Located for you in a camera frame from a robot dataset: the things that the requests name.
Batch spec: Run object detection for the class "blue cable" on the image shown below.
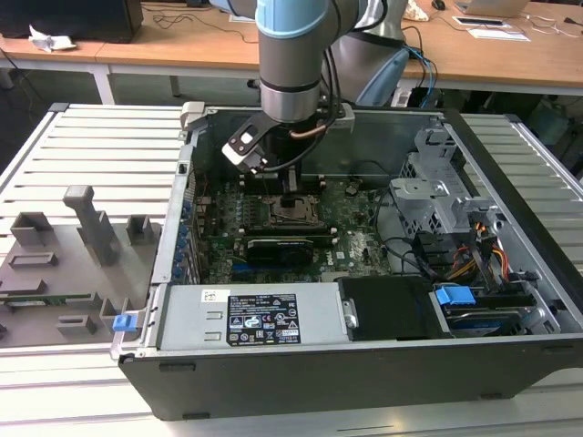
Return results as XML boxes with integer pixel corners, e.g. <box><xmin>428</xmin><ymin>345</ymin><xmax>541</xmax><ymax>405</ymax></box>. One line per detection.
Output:
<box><xmin>407</xmin><ymin>45</ymin><xmax>441</xmax><ymax>108</ymax></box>

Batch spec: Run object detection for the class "grey power supply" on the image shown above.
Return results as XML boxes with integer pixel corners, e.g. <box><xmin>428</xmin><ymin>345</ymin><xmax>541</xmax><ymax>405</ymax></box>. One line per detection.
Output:
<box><xmin>157</xmin><ymin>281</ymin><xmax>347</xmax><ymax>351</ymax></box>

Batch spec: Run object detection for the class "grey parts rack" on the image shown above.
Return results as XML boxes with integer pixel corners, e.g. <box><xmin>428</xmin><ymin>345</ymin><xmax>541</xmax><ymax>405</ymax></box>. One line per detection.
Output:
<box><xmin>0</xmin><ymin>185</ymin><xmax>163</xmax><ymax>347</ymax></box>

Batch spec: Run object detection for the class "blue disk carrier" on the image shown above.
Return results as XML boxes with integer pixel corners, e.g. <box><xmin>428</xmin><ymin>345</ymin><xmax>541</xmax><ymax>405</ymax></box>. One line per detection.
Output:
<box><xmin>435</xmin><ymin>284</ymin><xmax>477</xmax><ymax>318</ymax></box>

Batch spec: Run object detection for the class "green RAM stick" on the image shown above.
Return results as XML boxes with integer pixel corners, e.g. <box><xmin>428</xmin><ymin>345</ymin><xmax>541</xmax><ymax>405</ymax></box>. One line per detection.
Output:
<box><xmin>0</xmin><ymin>293</ymin><xmax>92</xmax><ymax>305</ymax></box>

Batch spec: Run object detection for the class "black wire bundle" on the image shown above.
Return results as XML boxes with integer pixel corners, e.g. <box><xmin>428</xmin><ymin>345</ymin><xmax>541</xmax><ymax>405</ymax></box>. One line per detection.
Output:
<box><xmin>377</xmin><ymin>188</ymin><xmax>459</xmax><ymax>279</ymax></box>

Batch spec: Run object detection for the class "CPU socket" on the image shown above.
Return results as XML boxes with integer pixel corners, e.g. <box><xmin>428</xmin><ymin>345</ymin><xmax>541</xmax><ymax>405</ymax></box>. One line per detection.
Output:
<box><xmin>266</xmin><ymin>193</ymin><xmax>331</xmax><ymax>229</ymax></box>

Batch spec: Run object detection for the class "yellow orange wire bundle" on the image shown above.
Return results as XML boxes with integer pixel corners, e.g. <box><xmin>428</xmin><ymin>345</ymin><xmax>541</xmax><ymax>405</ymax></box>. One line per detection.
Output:
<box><xmin>448</xmin><ymin>220</ymin><xmax>509</xmax><ymax>281</ymax></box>

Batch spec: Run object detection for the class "crumpled white paper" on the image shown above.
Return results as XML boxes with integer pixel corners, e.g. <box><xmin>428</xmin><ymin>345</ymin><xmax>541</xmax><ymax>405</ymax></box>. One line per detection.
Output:
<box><xmin>27</xmin><ymin>25</ymin><xmax>77</xmax><ymax>54</ymax></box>

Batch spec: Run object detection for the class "black computer tower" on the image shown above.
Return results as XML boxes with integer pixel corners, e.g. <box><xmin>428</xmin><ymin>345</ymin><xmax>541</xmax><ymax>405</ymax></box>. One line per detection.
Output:
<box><xmin>0</xmin><ymin>0</ymin><xmax>145</xmax><ymax>45</ymax></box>

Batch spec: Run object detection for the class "black PC case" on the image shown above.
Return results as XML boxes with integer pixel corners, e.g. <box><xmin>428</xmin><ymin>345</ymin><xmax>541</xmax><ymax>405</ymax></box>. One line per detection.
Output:
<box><xmin>117</xmin><ymin>100</ymin><xmax>583</xmax><ymax>422</ymax></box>

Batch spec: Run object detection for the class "white tablet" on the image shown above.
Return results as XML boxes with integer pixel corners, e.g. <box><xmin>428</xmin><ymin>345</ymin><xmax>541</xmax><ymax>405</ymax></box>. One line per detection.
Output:
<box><xmin>452</xmin><ymin>15</ymin><xmax>514</xmax><ymax>28</ymax></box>

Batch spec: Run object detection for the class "green motherboard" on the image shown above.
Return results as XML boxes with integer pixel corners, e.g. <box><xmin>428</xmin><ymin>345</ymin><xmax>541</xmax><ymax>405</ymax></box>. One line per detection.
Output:
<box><xmin>193</xmin><ymin>175</ymin><xmax>393</xmax><ymax>283</ymax></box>

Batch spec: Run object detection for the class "blue case latch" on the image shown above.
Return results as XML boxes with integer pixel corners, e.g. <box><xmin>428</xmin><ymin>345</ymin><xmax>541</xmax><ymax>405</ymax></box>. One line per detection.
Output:
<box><xmin>112</xmin><ymin>313</ymin><xmax>138</xmax><ymax>334</ymax></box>

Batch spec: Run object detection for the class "beige crumpled bag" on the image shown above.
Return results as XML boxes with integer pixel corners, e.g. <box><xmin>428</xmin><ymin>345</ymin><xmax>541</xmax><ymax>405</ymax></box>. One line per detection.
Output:
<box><xmin>404</xmin><ymin>0</ymin><xmax>432</xmax><ymax>23</ymax></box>

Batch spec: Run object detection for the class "CPU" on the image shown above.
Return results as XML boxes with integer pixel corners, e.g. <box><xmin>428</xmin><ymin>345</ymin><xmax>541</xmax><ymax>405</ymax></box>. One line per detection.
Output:
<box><xmin>278</xmin><ymin>199</ymin><xmax>316</xmax><ymax>219</ymax></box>

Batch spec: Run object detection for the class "metal socket cover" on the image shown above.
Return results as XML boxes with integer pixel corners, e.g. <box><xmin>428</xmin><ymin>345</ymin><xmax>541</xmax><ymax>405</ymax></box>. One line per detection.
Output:
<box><xmin>269</xmin><ymin>194</ymin><xmax>329</xmax><ymax>227</ymax></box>

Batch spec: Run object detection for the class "metal drive cage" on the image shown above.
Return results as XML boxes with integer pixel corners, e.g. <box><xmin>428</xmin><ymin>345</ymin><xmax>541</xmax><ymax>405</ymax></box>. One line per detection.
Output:
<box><xmin>389</xmin><ymin>127</ymin><xmax>502</xmax><ymax>238</ymax></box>

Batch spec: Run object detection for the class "black graphics card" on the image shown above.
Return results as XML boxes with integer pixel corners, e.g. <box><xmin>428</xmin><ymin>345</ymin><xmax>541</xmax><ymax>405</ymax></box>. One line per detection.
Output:
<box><xmin>245</xmin><ymin>236</ymin><xmax>315</xmax><ymax>268</ymax></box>

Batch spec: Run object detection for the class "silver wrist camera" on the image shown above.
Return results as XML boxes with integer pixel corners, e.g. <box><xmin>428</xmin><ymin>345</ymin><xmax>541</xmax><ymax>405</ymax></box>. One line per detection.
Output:
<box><xmin>326</xmin><ymin>102</ymin><xmax>356</xmax><ymax>134</ymax></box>

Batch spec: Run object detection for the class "wooden desk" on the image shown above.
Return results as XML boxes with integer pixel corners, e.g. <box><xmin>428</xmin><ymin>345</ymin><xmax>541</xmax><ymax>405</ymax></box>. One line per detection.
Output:
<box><xmin>97</xmin><ymin>0</ymin><xmax>583</xmax><ymax>99</ymax></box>
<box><xmin>0</xmin><ymin>35</ymin><xmax>138</xmax><ymax>107</ymax></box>

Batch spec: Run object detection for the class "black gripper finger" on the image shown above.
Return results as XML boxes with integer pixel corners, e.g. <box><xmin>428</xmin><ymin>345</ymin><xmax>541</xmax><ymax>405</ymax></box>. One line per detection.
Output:
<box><xmin>279</xmin><ymin>179</ymin><xmax>303</xmax><ymax>210</ymax></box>

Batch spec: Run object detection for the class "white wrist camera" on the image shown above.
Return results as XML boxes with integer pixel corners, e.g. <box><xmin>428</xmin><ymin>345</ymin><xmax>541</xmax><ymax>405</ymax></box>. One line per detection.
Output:
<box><xmin>220</xmin><ymin>114</ymin><xmax>271</xmax><ymax>177</ymax></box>

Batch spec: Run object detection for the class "hard disk drive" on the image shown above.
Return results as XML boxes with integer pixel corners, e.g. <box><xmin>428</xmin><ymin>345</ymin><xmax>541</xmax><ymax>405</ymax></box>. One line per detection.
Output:
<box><xmin>444</xmin><ymin>305</ymin><xmax>525</xmax><ymax>339</ymax></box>

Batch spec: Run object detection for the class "silver laptop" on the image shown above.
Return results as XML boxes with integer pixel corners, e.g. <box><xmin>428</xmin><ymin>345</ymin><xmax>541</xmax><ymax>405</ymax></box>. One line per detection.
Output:
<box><xmin>453</xmin><ymin>0</ymin><xmax>532</xmax><ymax>18</ymax></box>

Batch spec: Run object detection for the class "black RAM slot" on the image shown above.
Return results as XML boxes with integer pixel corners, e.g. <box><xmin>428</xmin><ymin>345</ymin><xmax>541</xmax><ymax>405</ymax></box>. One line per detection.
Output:
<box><xmin>240</xmin><ymin>171</ymin><xmax>327</xmax><ymax>196</ymax></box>
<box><xmin>207</xmin><ymin>225</ymin><xmax>338</xmax><ymax>249</ymax></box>

